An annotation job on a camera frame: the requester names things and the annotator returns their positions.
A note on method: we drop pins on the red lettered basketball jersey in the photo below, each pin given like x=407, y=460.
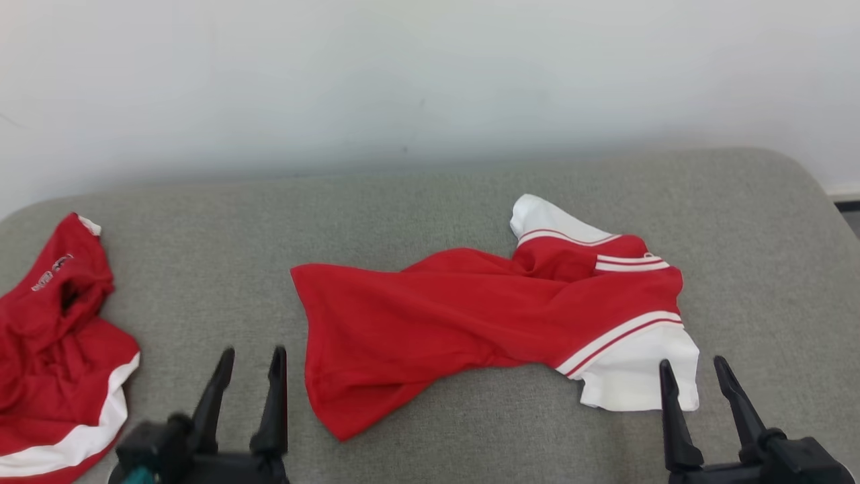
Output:
x=437, y=323

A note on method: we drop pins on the white wall baseboard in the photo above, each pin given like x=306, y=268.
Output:
x=845, y=191

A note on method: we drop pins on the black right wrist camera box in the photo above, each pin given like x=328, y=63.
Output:
x=799, y=464

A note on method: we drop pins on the red shorts with white band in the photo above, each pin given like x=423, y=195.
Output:
x=54, y=363

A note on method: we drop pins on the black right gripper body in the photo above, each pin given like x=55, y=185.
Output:
x=712, y=476

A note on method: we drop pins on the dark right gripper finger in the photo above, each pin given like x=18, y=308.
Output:
x=742, y=417
x=678, y=430

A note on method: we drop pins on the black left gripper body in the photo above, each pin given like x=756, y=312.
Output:
x=235, y=470

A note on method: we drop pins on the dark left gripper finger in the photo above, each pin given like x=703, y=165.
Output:
x=213, y=410
x=274, y=417

